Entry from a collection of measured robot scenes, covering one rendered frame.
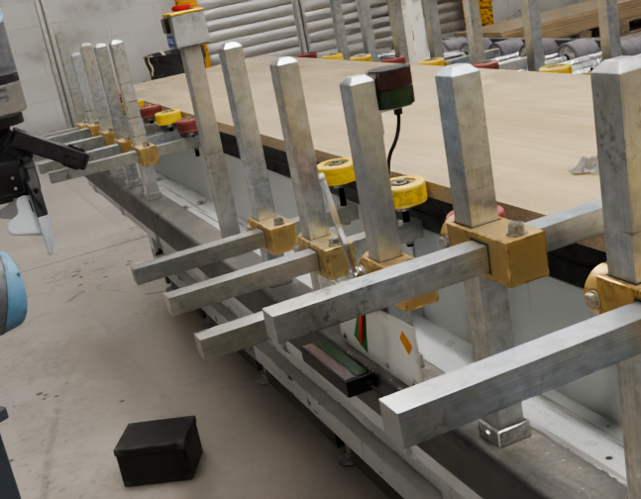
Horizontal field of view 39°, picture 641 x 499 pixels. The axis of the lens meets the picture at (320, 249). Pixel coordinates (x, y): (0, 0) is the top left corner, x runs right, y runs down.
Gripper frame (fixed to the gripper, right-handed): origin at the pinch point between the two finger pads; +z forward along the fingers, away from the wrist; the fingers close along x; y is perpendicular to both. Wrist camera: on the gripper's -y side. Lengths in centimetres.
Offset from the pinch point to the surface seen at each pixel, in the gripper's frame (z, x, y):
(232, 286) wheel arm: 11.1, 12.5, -23.1
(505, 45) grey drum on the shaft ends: 10, -147, -190
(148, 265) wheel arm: 11.6, -12.6, -16.3
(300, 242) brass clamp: 9.6, 6.3, -37.8
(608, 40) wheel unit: -1, -44, -148
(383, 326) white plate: 16, 33, -37
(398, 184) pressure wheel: 3, 12, -54
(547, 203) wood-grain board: 4, 41, -61
